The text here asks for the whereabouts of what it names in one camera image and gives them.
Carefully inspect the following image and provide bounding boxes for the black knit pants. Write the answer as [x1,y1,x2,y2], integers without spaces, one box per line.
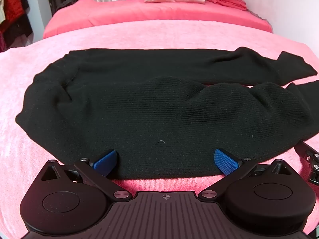
[16,47,318,179]

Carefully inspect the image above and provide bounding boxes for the far pink bed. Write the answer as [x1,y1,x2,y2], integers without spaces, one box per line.
[43,0,273,39]

